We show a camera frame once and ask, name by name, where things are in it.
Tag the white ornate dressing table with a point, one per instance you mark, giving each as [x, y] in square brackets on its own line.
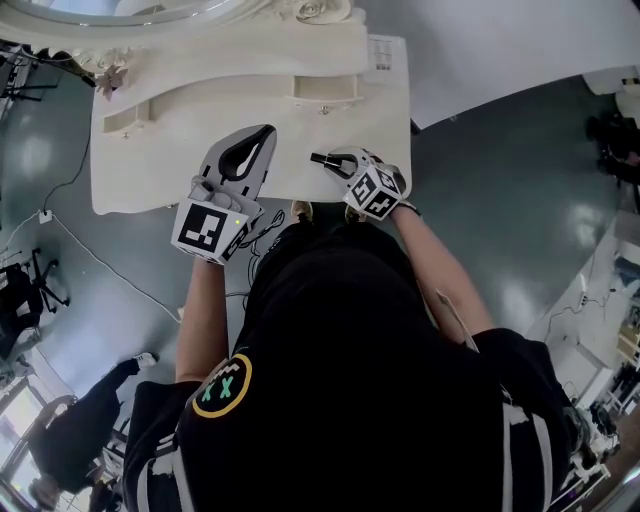
[300, 137]

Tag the black office chair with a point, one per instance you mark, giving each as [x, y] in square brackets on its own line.
[30, 295]

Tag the person's black t-shirt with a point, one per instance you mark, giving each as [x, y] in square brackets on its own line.
[350, 375]

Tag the person's right forearm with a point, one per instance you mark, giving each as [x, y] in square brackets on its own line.
[435, 270]

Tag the person's left forearm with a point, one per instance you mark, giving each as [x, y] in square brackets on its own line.
[200, 310]

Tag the white paper tag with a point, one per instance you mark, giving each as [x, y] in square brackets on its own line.
[457, 320]

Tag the long white table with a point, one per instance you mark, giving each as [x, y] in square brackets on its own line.
[590, 320]

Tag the window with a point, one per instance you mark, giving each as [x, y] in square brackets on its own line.
[17, 425]

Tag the person's left shoe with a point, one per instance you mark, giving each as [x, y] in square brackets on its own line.
[302, 210]

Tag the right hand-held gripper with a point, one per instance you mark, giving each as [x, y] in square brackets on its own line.
[372, 192]

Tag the white paper label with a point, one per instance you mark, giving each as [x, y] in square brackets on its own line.
[387, 52]

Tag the small dried flower decoration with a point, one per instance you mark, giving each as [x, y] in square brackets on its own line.
[112, 80]

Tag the round mirror ornate white frame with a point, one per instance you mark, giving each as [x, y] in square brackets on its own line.
[320, 12]

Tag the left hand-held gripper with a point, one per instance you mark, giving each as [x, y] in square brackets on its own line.
[205, 230]

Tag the white floor socket box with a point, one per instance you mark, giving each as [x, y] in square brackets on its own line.
[45, 215]

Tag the person's right shoe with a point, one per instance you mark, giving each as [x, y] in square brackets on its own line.
[354, 214]

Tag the person's shoe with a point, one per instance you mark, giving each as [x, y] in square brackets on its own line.
[354, 214]
[302, 210]

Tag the black tripod stand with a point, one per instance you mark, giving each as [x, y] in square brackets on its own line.
[30, 85]

